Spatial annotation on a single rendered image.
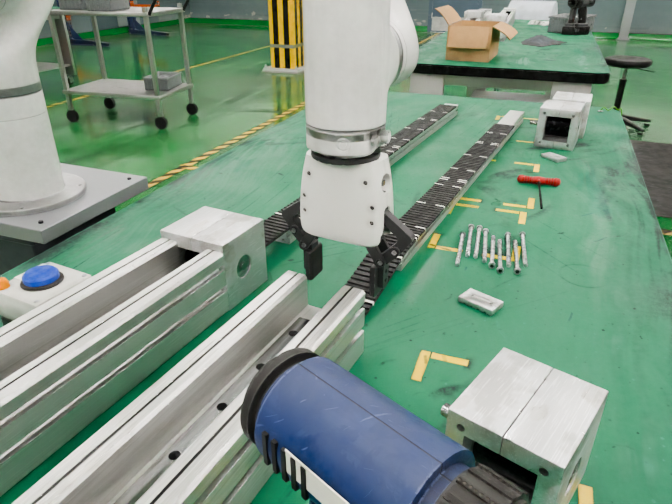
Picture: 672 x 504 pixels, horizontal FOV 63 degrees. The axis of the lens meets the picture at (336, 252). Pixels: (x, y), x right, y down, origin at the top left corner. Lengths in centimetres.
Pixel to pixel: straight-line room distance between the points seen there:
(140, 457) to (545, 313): 51
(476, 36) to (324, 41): 220
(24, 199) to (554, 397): 89
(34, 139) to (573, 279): 88
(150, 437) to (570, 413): 33
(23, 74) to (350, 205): 63
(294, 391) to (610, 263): 71
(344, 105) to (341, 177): 8
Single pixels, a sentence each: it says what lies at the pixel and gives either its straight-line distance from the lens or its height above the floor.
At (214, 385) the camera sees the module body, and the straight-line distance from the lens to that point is 53.
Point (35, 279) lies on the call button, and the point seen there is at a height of 85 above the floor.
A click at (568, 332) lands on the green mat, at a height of 78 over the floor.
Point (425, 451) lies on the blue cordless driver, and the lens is 24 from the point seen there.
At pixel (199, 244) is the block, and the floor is 87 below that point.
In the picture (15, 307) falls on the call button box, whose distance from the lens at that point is 74.
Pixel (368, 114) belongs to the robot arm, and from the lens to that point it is 55.
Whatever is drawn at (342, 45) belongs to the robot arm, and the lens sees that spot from 54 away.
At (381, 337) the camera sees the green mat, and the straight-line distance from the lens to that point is 67.
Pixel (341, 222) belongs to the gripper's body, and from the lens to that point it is 60.
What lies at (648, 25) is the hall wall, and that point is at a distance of 1164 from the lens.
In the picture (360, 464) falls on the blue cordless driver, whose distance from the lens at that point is 25.
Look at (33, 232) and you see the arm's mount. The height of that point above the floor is 80.
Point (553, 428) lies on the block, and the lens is 45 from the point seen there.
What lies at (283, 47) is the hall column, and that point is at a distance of 712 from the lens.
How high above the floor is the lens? 118
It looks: 28 degrees down
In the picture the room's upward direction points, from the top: straight up
